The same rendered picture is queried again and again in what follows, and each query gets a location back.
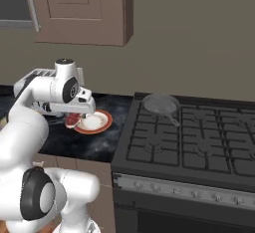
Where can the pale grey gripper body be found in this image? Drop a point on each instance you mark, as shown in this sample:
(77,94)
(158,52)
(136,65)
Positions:
(84,107)

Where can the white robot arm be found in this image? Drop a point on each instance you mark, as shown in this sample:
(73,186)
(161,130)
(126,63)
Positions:
(20,137)

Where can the red raw steak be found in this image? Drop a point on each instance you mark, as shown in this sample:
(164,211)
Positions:
(72,120)

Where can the white plate with orange rim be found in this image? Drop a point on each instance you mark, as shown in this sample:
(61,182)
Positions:
(98,122)

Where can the white toaster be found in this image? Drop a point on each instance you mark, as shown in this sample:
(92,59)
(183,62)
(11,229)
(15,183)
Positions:
(40,73)

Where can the grey frying pan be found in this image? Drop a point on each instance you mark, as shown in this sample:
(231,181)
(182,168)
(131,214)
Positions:
(160,104)

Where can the silver stove knob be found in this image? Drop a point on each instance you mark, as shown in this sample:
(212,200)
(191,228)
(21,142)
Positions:
(136,186)
(236,200)
(196,194)
(216,197)
(154,187)

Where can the dark grey stove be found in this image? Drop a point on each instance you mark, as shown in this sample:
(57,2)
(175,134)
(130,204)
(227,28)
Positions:
(186,150)

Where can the dark grey microwave oven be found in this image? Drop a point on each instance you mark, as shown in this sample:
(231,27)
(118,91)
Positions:
(13,1)

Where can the white wall socket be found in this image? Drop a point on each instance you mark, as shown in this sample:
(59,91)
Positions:
(80,76)

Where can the brown wall cupboard door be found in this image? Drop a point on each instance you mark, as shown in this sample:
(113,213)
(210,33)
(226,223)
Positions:
(83,11)

